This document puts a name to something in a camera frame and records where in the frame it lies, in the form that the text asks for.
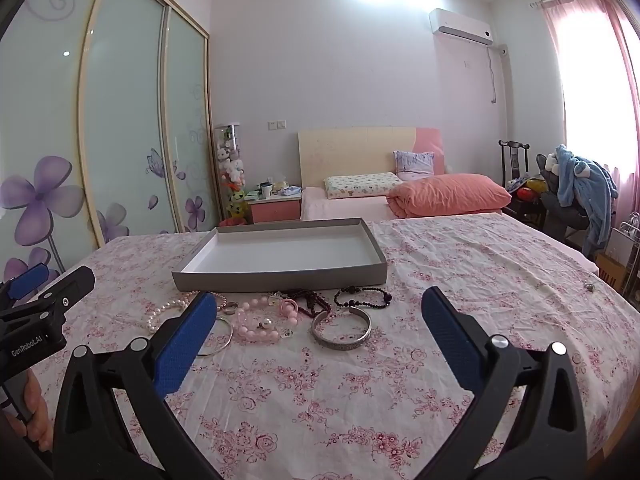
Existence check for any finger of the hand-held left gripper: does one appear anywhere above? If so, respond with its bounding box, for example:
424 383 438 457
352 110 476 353
0 263 52 311
0 265 97 333

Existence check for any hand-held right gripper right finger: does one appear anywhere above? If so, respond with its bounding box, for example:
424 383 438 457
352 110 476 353
417 287 590 480

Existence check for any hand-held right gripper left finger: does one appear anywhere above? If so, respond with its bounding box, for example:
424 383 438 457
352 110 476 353
52 290 223 480

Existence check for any thin silver bangle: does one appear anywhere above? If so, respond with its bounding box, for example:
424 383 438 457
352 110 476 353
195 305 234 357

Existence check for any white pearl bracelet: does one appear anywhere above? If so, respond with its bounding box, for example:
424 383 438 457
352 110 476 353
146 294 201 333

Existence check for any large pink bead bracelet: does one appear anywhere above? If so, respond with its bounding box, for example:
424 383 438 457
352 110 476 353
234 297 288 345

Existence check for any silver cuff bangle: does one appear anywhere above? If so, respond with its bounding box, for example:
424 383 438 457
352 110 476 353
311 305 372 347

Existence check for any pink charm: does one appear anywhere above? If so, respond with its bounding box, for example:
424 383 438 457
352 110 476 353
270 294 302 317

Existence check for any black bead bracelet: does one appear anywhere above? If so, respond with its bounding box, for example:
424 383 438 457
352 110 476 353
333 285 392 311

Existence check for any dark red bead necklace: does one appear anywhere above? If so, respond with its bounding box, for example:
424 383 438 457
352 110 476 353
272 287 333 318

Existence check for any grey cardboard tray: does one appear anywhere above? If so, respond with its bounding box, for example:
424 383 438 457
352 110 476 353
171 217 388 292

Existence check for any person's left hand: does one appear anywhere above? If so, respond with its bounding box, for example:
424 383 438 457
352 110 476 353
0 369 54 453

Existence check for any pink floral tablecloth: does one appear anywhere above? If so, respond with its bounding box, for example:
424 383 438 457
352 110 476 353
0 217 640 480

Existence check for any orange pink pillow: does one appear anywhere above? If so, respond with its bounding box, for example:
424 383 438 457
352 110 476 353
387 174 512 218

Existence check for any yellow green plush toy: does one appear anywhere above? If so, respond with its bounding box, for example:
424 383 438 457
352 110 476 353
227 190 249 220

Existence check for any pink nightstand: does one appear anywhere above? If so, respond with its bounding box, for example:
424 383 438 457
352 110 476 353
248 195 302 224

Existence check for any red and yellow bag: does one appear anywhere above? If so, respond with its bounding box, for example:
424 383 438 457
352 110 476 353
507 177 548 201

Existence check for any grey office chair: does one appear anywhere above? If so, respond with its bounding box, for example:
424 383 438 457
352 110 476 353
536 152 591 256

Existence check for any bed with pink sheet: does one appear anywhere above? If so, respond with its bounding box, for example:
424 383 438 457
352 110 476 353
300 185 506 222

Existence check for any cardboard box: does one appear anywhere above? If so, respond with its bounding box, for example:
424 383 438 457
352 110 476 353
595 252 628 293

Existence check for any white printed pillow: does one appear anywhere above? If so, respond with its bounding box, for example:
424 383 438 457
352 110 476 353
322 172 403 200

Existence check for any lilac cushion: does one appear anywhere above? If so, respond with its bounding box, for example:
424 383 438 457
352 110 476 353
392 150 436 182

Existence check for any sliding glass door wardrobe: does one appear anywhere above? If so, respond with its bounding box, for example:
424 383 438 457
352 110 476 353
0 0 211 281

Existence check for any clear tube of plush toys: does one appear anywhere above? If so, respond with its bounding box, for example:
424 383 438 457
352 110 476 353
214 121 247 221

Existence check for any dark wooden chair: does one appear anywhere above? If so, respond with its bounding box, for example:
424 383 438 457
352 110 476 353
498 140 548 228

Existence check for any blue plush toy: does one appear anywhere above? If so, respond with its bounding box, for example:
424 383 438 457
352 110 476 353
545 145 621 256

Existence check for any beige and pink headboard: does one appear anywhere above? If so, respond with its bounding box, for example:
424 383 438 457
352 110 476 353
298 127 445 193

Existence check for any pink curtain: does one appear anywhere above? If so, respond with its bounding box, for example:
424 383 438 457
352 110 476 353
537 0 640 311

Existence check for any white air conditioner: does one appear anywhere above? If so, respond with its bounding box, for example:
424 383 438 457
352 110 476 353
428 8 493 46

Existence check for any metal wire rack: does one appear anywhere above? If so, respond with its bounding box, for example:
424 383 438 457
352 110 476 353
617 212 640 253

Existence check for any air conditioner hose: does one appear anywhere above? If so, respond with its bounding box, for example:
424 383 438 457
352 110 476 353
486 44 510 107

